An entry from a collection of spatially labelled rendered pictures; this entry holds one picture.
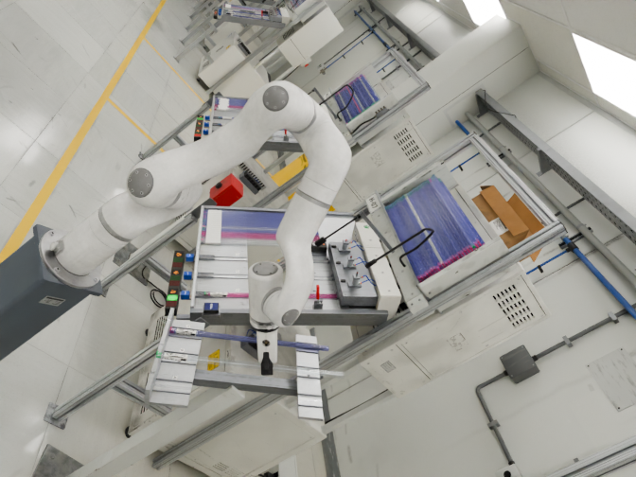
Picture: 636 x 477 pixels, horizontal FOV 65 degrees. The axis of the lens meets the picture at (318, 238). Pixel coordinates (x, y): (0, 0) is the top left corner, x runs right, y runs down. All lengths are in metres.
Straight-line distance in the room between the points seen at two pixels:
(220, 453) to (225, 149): 1.56
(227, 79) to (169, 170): 5.05
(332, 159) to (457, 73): 3.96
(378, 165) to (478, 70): 2.18
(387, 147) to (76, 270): 2.13
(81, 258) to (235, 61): 4.95
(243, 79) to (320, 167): 5.17
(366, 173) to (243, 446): 1.75
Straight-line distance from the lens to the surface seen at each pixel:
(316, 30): 6.18
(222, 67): 6.24
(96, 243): 1.42
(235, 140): 1.22
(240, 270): 1.96
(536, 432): 3.12
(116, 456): 1.88
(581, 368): 3.21
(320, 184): 1.14
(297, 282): 1.13
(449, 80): 5.03
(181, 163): 1.26
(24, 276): 1.54
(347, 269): 1.94
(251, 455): 2.47
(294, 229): 1.15
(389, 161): 3.18
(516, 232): 2.29
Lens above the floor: 1.64
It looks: 15 degrees down
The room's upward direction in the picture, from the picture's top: 56 degrees clockwise
